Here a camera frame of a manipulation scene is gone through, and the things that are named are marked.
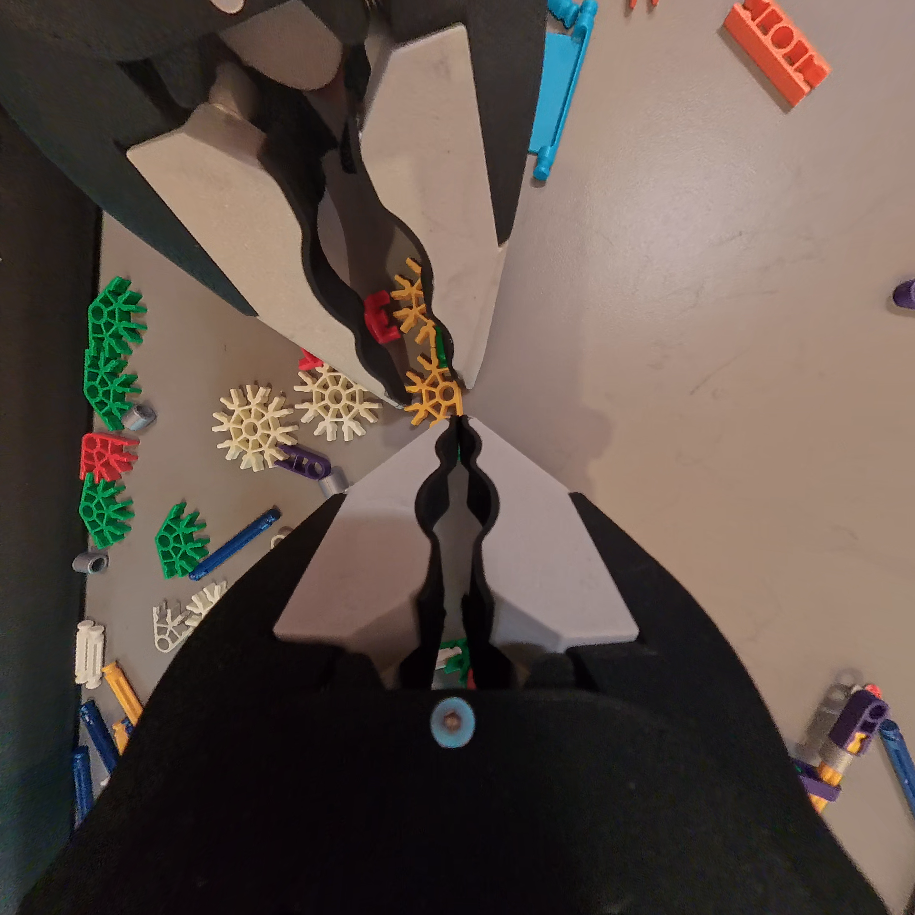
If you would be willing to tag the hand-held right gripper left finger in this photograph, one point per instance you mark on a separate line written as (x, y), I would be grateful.
(357, 572)

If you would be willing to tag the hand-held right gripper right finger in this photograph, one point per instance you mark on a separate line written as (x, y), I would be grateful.
(550, 572)

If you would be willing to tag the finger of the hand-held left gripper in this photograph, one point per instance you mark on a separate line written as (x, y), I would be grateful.
(443, 143)
(229, 207)

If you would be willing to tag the purple connector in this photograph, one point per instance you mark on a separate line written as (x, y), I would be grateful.
(906, 293)
(307, 461)

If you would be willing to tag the yellow connector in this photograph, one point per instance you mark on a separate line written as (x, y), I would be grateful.
(411, 300)
(432, 397)

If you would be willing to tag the short green rod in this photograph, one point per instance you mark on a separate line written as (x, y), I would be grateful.
(441, 350)

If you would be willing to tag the light grey wedge connector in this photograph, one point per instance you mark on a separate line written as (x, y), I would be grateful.
(281, 535)
(168, 625)

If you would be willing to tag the grey spacer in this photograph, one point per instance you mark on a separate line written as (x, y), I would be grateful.
(332, 482)
(141, 417)
(91, 562)

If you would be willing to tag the blue rod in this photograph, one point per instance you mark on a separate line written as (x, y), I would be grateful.
(234, 545)
(901, 765)
(98, 736)
(82, 783)

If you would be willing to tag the cyan flat panel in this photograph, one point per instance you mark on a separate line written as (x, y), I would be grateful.
(561, 86)

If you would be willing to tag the white snowflake connector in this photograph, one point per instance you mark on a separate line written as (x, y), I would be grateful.
(254, 427)
(207, 597)
(336, 400)

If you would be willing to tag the green fan connector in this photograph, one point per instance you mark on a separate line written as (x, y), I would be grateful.
(108, 389)
(114, 314)
(181, 540)
(106, 511)

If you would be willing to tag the red double-ended connector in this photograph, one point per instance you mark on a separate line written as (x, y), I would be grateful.
(379, 318)

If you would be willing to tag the red fan connector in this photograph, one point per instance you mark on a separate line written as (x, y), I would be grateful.
(107, 457)

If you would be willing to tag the pair of white rods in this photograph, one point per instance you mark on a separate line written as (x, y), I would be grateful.
(89, 654)

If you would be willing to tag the purple and yellow rod assembly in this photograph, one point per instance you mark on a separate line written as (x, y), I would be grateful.
(850, 736)

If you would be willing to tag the orange slotted strip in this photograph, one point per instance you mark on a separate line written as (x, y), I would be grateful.
(775, 50)

